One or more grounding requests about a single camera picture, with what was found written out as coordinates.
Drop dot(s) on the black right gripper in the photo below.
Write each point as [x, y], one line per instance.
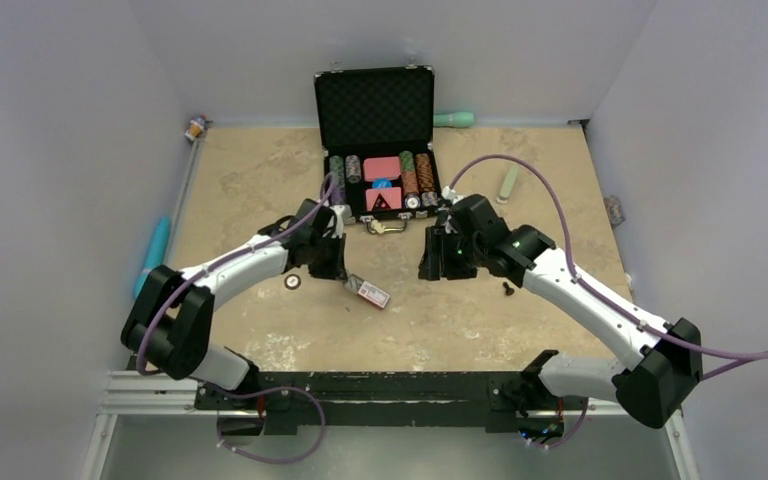
[437, 241]

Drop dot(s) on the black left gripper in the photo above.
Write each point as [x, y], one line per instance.
[336, 270]

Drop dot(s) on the pale green stapler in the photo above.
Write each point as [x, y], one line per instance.
[508, 184]

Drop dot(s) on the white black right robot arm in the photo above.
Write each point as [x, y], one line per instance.
[656, 364]

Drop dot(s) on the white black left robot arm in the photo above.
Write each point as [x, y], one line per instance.
[170, 323]

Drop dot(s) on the left poker chip on table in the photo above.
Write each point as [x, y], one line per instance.
[292, 281]

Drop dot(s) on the purple chip stack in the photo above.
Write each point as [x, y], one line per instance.
[338, 197]

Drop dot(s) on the pink card deck lower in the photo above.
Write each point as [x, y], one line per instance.
[384, 199]

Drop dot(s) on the pink card deck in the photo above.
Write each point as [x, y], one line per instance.
[384, 199]
[375, 168]

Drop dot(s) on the small black screw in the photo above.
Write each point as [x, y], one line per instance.
[507, 289]

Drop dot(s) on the brown chip stack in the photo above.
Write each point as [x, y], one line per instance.
[425, 177]

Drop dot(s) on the orange chip stack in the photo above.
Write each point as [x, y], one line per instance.
[411, 196]

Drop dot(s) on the blue dealer button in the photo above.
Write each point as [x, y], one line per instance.
[381, 183]

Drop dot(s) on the green chip stack left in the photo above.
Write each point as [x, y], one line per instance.
[337, 169]

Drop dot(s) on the green chip stack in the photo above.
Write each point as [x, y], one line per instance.
[407, 163]
[337, 169]

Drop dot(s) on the grey chip stack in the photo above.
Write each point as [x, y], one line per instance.
[353, 169]

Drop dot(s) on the pink card deck upper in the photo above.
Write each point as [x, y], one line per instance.
[375, 168]

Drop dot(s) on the green chip stack right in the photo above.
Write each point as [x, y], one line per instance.
[407, 163]

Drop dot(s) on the black poker chip case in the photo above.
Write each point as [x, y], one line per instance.
[377, 112]

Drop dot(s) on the mint green flashlight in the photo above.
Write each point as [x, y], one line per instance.
[458, 120]

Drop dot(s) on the small orange bottle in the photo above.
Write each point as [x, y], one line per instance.
[197, 127]

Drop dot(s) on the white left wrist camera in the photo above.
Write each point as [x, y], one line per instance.
[343, 216]

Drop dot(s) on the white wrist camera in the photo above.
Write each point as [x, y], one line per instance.
[343, 216]
[449, 197]

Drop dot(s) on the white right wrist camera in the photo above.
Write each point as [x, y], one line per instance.
[449, 197]

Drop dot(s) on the teal blue handle tool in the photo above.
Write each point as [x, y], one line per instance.
[155, 253]

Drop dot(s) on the grey object at right wall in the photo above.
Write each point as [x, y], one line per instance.
[614, 210]

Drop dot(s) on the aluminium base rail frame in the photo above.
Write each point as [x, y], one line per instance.
[367, 425]

